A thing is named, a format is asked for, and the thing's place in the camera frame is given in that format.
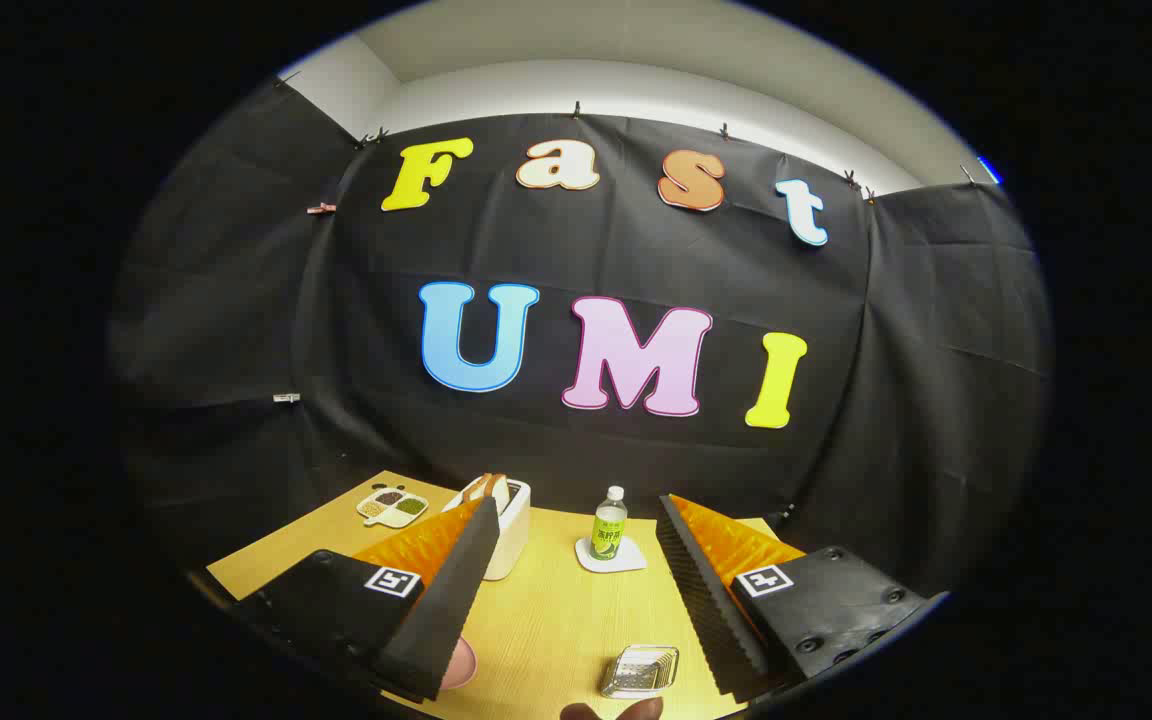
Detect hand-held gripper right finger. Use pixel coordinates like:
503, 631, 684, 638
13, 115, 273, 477
656, 493, 949, 704

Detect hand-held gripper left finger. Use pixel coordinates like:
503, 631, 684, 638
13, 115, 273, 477
232, 495, 502, 703

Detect pink round plate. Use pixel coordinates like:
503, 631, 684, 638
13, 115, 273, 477
439, 636, 478, 691

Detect white square coaster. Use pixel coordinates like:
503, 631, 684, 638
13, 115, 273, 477
575, 536, 648, 575

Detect square metal drain tray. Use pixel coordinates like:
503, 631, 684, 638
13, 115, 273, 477
599, 645, 680, 699

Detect white toaster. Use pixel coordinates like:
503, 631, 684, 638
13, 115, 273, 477
441, 473, 532, 582

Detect green label drink bottle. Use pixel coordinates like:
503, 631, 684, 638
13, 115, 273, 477
590, 486, 629, 561

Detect white divided snack dish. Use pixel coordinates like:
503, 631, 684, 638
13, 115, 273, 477
356, 485, 430, 529

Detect bread slice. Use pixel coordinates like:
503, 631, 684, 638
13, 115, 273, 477
461, 473, 510, 511

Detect black backdrop cloth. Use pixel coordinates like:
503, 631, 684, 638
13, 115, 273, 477
106, 75, 1052, 601

